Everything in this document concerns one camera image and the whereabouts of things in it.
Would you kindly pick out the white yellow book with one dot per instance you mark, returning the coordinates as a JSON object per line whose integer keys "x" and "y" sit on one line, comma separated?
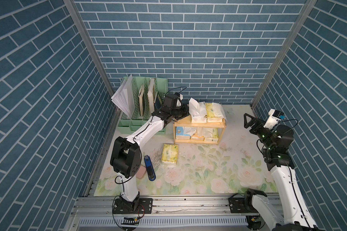
{"x": 151, "y": 95}

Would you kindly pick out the blue stapler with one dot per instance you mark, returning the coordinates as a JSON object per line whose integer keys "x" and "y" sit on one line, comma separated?
{"x": 149, "y": 168}

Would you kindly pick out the yellow white tissue pack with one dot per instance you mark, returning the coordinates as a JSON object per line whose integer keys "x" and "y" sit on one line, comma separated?
{"x": 215, "y": 112}
{"x": 211, "y": 134}

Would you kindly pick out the green circuit board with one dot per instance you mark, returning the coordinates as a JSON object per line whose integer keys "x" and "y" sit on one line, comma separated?
{"x": 129, "y": 221}

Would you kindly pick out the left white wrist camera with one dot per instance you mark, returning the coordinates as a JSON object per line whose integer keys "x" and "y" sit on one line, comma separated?
{"x": 179, "y": 97}

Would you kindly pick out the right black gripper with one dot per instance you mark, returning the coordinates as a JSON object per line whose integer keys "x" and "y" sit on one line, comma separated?
{"x": 259, "y": 125}

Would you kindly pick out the floral table mat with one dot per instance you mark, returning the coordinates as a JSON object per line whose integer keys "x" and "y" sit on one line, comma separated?
{"x": 230, "y": 167}

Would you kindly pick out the green plastic file organizer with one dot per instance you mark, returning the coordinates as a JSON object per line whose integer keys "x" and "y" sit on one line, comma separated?
{"x": 128, "y": 126}

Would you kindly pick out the wooden two-tier shelf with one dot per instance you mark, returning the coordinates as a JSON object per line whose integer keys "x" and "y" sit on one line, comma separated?
{"x": 187, "y": 122}

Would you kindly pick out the blue cartoon tissue pack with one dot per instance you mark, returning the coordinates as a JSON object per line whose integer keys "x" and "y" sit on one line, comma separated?
{"x": 185, "y": 133}

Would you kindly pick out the thin beige book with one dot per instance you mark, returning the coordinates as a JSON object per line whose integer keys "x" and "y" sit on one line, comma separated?
{"x": 141, "y": 100}

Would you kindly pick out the orange beige tissue pack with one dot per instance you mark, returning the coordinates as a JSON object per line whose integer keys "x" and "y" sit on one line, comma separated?
{"x": 198, "y": 135}

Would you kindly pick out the dark blue book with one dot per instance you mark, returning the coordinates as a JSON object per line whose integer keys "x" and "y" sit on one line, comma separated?
{"x": 157, "y": 101}

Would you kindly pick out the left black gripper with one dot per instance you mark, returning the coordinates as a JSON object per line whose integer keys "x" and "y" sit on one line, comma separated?
{"x": 184, "y": 108}

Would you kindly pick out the white paper stack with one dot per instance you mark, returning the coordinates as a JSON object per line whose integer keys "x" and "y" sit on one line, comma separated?
{"x": 123, "y": 98}

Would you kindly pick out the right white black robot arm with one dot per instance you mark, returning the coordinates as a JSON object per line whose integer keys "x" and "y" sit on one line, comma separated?
{"x": 276, "y": 139}

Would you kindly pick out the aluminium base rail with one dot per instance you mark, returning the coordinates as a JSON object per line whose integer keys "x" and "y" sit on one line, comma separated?
{"x": 166, "y": 213}

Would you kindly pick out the yellow floral tissue pack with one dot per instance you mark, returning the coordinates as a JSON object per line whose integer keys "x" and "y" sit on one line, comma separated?
{"x": 170, "y": 154}

